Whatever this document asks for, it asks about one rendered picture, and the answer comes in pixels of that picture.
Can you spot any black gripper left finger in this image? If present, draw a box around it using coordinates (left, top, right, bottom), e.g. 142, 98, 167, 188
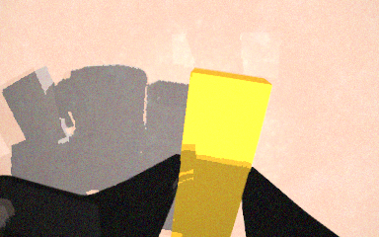
0, 154, 181, 237

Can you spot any yellow bar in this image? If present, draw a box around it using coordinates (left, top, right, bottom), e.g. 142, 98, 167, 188
171, 67, 272, 237

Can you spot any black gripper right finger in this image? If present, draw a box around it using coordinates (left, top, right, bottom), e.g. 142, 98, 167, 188
241, 167, 340, 237

